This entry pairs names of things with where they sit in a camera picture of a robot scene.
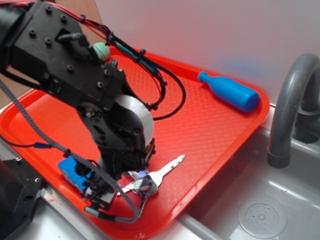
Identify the black and red cable bundle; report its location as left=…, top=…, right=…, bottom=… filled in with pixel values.
left=9, top=0, right=187, bottom=120

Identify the blue sponge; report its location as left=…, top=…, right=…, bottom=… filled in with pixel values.
left=57, top=156, right=94, bottom=197

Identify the grey braided cable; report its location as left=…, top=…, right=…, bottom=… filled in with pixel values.
left=0, top=79, right=140, bottom=224

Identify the silver key bunch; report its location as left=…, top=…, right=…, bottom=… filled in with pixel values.
left=122, top=155, right=185, bottom=217

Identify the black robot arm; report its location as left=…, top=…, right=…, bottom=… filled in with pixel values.
left=0, top=0, right=155, bottom=210

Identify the blue plastic bottle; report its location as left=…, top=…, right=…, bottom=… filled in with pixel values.
left=197, top=71, right=260, bottom=113

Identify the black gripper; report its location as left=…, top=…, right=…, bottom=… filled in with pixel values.
left=84, top=136, right=156, bottom=209

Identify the grey plastic sink basin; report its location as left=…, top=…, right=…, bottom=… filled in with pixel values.
left=176, top=126, right=320, bottom=240

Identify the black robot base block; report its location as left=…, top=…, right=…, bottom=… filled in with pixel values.
left=0, top=157, right=44, bottom=240

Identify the red plastic tray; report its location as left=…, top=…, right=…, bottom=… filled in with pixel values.
left=0, top=53, right=270, bottom=240

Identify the grey sink faucet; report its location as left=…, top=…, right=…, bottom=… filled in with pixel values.
left=267, top=53, right=320, bottom=169

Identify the green rubber ball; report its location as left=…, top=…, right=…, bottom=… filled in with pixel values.
left=92, top=42, right=111, bottom=62

